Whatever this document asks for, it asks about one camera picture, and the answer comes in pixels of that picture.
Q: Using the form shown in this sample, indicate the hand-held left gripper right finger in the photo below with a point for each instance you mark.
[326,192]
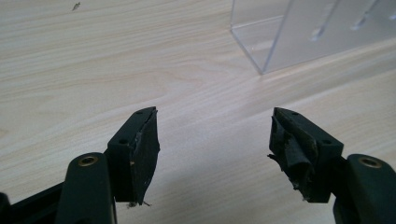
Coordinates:
[303,155]

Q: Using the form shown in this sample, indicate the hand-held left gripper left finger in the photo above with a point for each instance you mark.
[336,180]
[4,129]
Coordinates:
[132,155]

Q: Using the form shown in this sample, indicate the clear acrylic rack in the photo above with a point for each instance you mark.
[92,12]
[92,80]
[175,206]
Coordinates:
[311,34]

